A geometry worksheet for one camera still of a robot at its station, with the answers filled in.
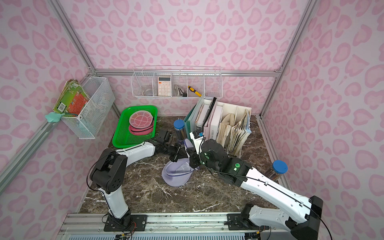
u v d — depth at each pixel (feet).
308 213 1.26
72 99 2.37
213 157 1.57
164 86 3.12
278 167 2.31
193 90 3.21
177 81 3.31
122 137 3.41
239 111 3.00
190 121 2.46
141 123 3.63
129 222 2.31
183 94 2.99
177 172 2.94
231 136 2.76
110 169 1.75
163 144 2.52
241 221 2.40
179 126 2.89
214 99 2.86
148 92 3.11
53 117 2.06
